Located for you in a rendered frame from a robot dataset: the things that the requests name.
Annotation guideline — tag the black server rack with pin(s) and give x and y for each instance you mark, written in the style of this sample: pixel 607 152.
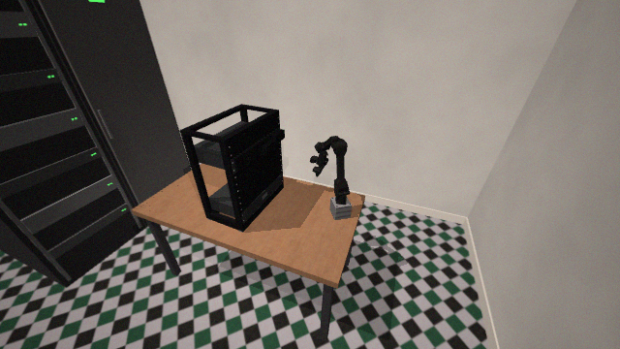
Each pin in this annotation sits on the black server rack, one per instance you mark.
pixel 251 157

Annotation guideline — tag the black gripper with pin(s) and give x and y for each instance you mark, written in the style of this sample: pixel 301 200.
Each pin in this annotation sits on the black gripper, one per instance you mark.
pixel 321 163

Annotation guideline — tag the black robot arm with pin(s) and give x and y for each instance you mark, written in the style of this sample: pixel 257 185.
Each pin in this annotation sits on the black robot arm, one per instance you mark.
pixel 339 146

